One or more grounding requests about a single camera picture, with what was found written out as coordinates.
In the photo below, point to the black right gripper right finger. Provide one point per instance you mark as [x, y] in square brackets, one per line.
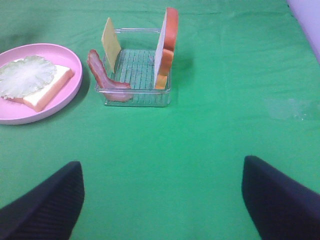
[280, 207]

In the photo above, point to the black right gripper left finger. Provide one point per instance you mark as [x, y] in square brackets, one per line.
[49, 211]

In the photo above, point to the bread slice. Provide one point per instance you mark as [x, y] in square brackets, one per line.
[40, 98]
[164, 54]

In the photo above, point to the green lettuce leaf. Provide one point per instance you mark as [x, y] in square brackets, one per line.
[25, 76]

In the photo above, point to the bacon strip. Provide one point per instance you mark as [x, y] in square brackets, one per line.
[104, 82]

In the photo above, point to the yellow cheese slice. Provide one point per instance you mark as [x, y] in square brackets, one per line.
[110, 44]

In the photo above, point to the pink round plate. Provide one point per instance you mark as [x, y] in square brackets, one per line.
[13, 113]

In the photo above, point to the green tablecloth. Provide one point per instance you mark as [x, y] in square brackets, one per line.
[244, 82]

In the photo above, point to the clear right plastic container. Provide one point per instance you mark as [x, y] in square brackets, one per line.
[135, 66]

